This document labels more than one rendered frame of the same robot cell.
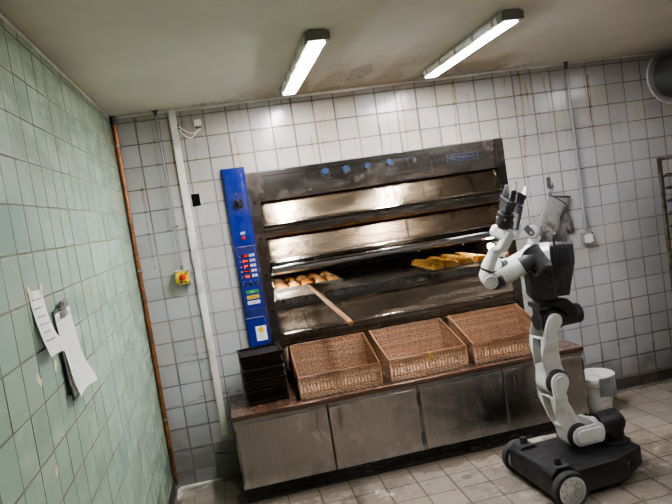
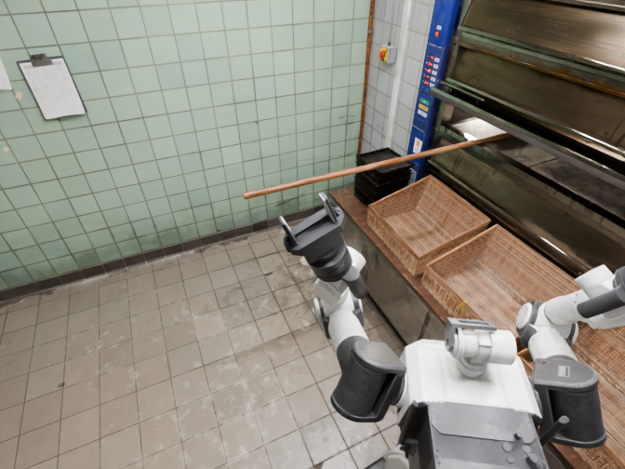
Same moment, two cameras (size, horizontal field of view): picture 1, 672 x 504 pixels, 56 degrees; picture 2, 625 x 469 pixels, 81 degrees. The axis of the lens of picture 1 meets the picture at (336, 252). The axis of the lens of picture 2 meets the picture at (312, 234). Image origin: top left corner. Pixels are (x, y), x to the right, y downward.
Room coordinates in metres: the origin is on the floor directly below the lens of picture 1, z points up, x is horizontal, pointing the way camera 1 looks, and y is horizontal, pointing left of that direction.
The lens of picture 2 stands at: (3.15, -1.44, 2.12)
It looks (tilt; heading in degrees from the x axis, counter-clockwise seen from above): 40 degrees down; 75
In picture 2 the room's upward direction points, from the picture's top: straight up
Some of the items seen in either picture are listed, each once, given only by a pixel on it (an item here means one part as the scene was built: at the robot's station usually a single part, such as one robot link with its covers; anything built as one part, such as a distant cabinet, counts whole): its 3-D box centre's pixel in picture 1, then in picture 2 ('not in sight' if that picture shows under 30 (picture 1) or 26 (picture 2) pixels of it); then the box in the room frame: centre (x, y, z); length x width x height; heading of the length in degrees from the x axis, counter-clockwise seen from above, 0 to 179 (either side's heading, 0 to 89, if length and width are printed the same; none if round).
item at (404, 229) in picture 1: (388, 231); (614, 122); (4.64, -0.41, 1.54); 1.79 x 0.11 x 0.19; 100
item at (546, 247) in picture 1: (547, 267); (458, 422); (3.56, -1.17, 1.26); 0.34 x 0.30 x 0.36; 159
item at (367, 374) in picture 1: (333, 364); (423, 221); (4.28, 0.13, 0.72); 0.56 x 0.49 x 0.28; 99
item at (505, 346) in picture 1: (496, 332); (614, 391); (4.49, -1.05, 0.72); 0.56 x 0.49 x 0.28; 99
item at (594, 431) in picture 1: (579, 430); not in sight; (3.60, -1.25, 0.28); 0.21 x 0.20 x 0.13; 104
